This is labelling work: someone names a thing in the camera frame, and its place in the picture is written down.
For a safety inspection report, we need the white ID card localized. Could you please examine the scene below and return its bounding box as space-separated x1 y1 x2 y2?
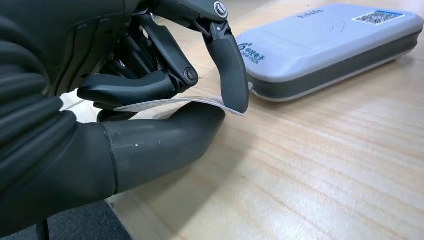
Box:
114 96 246 117

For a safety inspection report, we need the grey card reader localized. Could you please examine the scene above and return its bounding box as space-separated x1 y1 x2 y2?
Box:
235 3 424 103

